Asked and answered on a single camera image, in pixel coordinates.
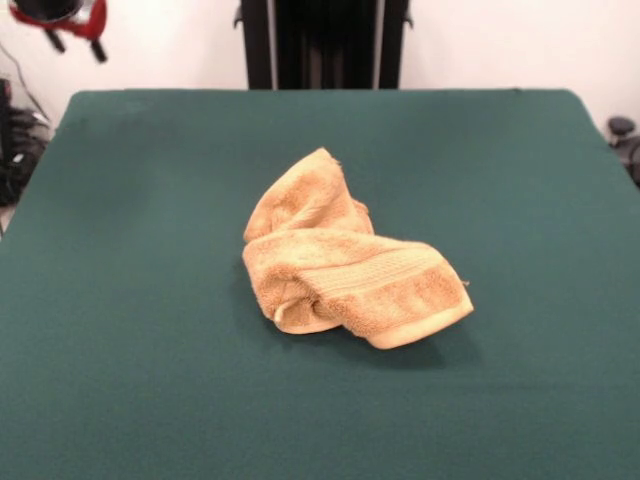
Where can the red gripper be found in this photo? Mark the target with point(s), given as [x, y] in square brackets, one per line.
[97, 22]

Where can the tan terry towel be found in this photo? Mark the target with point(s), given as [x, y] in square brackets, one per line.
[345, 270]

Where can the black equipment pile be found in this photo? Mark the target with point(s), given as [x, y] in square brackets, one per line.
[17, 160]

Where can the dark green table cloth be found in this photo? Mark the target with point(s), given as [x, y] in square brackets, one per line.
[150, 300]

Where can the black chair base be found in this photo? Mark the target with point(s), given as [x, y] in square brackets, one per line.
[625, 135]

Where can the black stand frame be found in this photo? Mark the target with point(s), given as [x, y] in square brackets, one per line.
[325, 45]

